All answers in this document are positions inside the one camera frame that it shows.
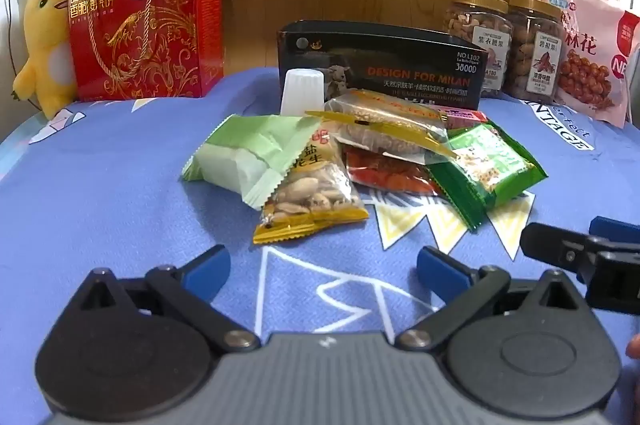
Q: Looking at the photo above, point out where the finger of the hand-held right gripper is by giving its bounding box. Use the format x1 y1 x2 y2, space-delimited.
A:
520 221 640 312
589 216 640 251

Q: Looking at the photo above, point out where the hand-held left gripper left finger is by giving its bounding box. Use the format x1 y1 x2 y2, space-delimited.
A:
69 245 261 353

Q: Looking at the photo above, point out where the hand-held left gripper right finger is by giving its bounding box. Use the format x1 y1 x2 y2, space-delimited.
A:
397 246 587 352

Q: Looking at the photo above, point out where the black cardboard box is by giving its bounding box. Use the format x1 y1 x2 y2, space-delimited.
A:
277 20 487 111

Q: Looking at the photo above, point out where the red snack packet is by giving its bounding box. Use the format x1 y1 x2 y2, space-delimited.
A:
342 142 446 196

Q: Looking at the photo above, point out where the light green snack packet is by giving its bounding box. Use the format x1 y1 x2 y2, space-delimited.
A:
181 114 321 211

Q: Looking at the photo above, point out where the yellow peanut packet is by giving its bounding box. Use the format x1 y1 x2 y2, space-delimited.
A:
252 125 370 246

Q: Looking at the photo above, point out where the pink snack packet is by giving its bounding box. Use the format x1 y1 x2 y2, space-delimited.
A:
437 105 488 131

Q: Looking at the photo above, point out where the clear yellow-trimmed snack packet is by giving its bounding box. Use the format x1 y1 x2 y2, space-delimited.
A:
305 89 458 166

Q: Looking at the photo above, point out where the pink peanut bag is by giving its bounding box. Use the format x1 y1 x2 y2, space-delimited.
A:
536 0 640 128

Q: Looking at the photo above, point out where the pecan jar with gold lid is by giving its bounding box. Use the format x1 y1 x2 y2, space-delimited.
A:
502 0 565 103

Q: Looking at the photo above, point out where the white ribbed plastic cup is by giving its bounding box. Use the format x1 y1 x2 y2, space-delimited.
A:
280 68 326 118

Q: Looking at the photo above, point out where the cashew jar with gold lid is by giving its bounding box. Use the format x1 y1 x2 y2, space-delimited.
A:
442 0 513 100

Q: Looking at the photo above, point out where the red biscuit gift box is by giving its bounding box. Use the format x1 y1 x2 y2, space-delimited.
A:
66 0 224 100

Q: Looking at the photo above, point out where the yellow plush duck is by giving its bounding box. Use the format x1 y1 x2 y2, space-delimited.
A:
11 0 78 120

